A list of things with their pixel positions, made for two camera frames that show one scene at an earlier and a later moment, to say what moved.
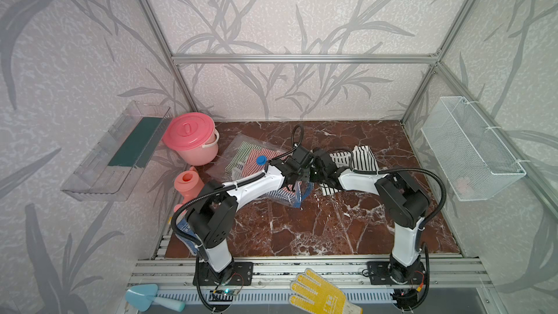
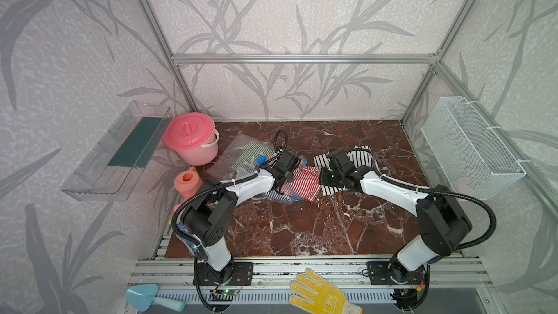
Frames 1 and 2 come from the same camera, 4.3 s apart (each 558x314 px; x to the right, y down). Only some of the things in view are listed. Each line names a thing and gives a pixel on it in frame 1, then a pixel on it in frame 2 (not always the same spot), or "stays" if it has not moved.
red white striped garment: x=251 y=167 → x=306 y=183
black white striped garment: x=360 y=159 stays
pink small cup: x=189 y=183 stays
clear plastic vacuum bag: x=244 y=153 stays
